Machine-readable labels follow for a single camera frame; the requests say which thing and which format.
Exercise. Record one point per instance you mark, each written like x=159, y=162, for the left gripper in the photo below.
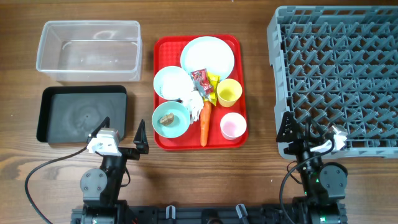
x=140, y=150

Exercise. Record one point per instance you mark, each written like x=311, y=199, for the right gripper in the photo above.
x=296, y=135

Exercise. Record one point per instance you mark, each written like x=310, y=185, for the brown food lump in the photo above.
x=167, y=119

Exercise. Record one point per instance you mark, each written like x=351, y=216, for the green bowl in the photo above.
x=178, y=126

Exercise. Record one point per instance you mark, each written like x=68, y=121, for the light blue rice bowl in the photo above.
x=172, y=82

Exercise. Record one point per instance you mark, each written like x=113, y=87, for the white napkin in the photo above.
x=193, y=102

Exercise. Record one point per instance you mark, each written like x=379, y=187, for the orange carrot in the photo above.
x=205, y=123

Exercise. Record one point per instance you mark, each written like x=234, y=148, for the red snack wrapper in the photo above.
x=201, y=82

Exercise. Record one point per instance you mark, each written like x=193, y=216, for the yellow snack wrapper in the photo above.
x=211, y=93

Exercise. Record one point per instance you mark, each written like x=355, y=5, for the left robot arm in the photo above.
x=101, y=186

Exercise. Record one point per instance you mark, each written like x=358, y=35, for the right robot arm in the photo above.
x=323, y=183

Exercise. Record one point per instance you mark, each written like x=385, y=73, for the grey dishwasher rack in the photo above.
x=338, y=65

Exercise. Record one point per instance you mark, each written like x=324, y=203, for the black tray bin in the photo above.
x=69, y=114

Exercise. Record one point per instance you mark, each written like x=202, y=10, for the pink cup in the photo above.
x=233, y=125

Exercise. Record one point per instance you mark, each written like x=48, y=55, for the red serving tray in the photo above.
x=167, y=52

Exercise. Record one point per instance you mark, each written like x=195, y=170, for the yellow cup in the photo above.
x=228, y=92

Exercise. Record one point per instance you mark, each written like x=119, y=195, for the clear plastic bin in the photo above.
x=91, y=51

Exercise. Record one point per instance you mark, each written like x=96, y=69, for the light blue plate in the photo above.
x=210, y=53

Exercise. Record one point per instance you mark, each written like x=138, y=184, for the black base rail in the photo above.
x=268, y=213

